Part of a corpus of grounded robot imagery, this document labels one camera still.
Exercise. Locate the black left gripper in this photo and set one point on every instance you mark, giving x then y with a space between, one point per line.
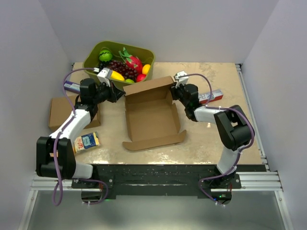
115 94

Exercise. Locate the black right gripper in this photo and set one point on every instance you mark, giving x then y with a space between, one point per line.
173 90

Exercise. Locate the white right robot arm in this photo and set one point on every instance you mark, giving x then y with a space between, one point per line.
235 131

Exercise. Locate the purple rectangular box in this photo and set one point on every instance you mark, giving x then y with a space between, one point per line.
72 87

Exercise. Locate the closed brown cardboard box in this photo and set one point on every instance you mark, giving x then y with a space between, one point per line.
60 109

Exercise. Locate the green toy lime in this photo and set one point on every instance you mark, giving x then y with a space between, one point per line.
129 81

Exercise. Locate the dark purple toy grapes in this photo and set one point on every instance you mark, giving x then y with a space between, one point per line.
123 69

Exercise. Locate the red toy apple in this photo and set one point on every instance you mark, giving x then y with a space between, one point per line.
140 77

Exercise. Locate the olive green plastic bin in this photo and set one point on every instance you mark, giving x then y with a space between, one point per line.
146 56

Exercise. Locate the red white snack packet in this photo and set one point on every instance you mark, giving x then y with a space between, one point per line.
207 97

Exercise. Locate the black toy grapes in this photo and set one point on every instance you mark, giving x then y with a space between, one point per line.
102 65

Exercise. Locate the pink toy dragon fruit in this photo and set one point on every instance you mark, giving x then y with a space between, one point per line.
131 61

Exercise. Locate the orange toy fruit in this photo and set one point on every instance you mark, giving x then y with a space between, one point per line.
145 69

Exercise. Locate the green toy melon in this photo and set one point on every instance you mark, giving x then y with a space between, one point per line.
105 55

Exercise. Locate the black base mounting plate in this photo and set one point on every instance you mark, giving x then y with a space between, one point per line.
112 180

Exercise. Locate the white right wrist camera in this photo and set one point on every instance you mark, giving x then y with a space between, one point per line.
181 78

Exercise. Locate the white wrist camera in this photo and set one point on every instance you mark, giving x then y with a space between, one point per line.
181 78
104 75

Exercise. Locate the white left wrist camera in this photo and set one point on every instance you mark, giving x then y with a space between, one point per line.
104 75

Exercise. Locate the aluminium frame rail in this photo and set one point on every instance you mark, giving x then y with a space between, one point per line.
260 181

